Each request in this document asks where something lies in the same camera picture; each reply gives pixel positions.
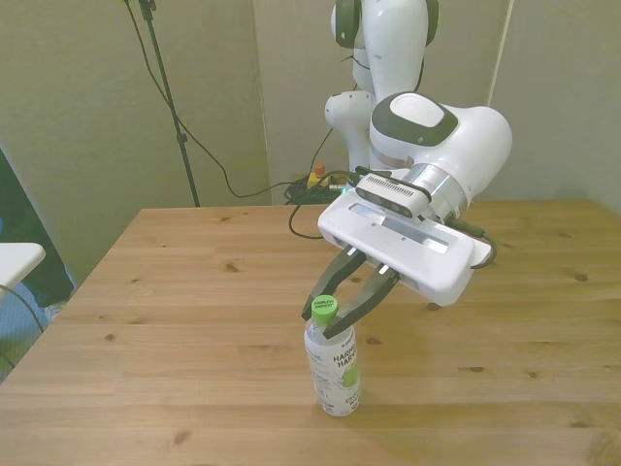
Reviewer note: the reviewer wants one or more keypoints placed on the black tripod stand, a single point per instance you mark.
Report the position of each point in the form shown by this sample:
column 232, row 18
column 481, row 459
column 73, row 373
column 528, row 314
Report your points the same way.
column 183, row 141

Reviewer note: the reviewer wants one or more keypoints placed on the clear green-capped water bottle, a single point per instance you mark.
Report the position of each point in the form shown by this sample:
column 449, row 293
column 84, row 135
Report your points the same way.
column 335, row 378

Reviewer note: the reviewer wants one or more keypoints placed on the yellow emergency stop box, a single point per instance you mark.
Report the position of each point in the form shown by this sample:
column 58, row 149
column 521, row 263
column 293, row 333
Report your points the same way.
column 317, row 178

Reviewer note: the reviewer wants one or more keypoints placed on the white vertical wall conduit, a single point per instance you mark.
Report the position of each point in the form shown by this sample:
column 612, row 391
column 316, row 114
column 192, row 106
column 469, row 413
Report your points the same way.
column 500, row 53

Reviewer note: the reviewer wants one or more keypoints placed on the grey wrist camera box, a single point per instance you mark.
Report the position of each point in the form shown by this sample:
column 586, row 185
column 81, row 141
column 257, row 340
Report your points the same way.
column 388, row 191

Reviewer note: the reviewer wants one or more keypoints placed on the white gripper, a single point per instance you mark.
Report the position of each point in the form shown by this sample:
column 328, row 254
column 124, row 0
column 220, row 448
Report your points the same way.
column 412, row 259

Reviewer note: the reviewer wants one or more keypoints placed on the dark green fabric object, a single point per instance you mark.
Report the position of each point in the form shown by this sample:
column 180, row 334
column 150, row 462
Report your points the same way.
column 34, row 242

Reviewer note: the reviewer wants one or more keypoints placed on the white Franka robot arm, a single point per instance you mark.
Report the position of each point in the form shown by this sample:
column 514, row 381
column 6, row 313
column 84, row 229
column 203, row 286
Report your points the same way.
column 466, row 145

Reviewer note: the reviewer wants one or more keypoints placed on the white side table top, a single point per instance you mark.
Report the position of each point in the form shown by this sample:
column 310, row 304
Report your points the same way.
column 17, row 259

